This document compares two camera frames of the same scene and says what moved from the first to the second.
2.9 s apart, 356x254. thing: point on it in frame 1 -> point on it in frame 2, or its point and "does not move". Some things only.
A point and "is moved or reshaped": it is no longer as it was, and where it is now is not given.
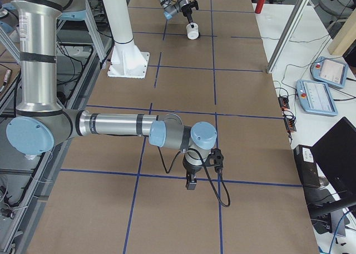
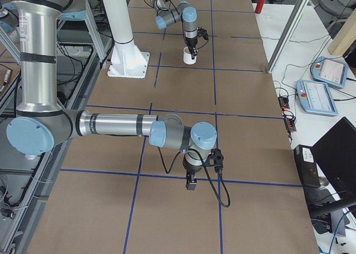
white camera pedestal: (127, 60) does not move
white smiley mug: (192, 30) is moved or reshaped
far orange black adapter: (283, 103) does not move
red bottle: (261, 0) does not move
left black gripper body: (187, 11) -> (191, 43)
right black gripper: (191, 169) does not move
